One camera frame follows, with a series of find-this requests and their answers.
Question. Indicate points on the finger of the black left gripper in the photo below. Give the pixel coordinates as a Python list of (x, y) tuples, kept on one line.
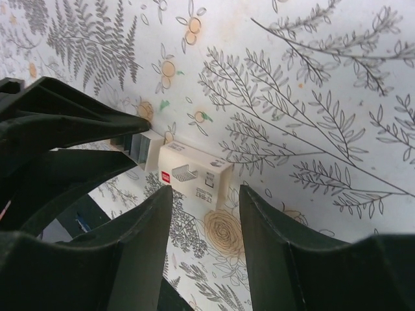
[(51, 114), (36, 193)]

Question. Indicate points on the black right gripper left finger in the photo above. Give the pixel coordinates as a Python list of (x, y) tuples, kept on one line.
[(116, 266)]

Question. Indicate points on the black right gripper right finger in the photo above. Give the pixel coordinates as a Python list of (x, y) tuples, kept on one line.
[(293, 267)]

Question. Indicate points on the small staple box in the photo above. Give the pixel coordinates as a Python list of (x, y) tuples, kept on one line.
[(195, 174)]

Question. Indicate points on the floral patterned table mat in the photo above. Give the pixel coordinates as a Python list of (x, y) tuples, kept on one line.
[(311, 101)]

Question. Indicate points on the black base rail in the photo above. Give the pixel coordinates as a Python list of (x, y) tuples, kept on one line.
[(81, 217)]

